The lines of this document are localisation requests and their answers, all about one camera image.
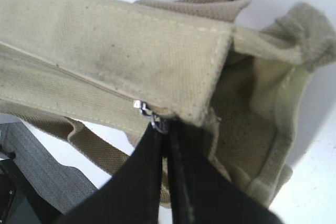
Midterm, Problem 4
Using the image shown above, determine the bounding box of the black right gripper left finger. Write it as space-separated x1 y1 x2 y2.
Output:
56 125 163 223

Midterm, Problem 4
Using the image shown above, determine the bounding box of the yellow canvas tote bag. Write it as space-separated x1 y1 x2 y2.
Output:
1 0 335 207

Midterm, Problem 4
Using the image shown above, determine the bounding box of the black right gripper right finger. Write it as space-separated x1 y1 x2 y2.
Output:
167 121 282 223

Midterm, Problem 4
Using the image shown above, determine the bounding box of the silver zipper pull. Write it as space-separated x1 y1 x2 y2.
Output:
133 100 169 134

